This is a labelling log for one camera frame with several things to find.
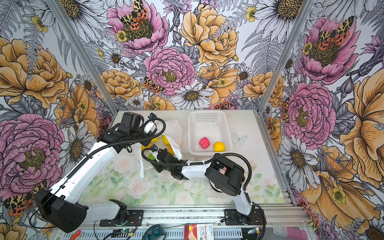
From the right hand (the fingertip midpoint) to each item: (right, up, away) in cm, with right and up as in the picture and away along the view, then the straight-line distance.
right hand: (155, 161), depth 87 cm
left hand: (-1, +14, -9) cm, 17 cm away
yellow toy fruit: (+37, +7, +7) cm, 39 cm away
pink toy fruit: (+28, +9, +9) cm, 31 cm away
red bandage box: (+26, -27, -19) cm, 42 cm away
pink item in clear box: (+68, -28, -18) cm, 76 cm away
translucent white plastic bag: (+10, +13, -9) cm, 19 cm away
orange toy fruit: (+11, +9, -15) cm, 21 cm away
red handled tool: (-33, -30, -17) cm, 47 cm away
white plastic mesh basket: (+32, +15, +22) cm, 42 cm away
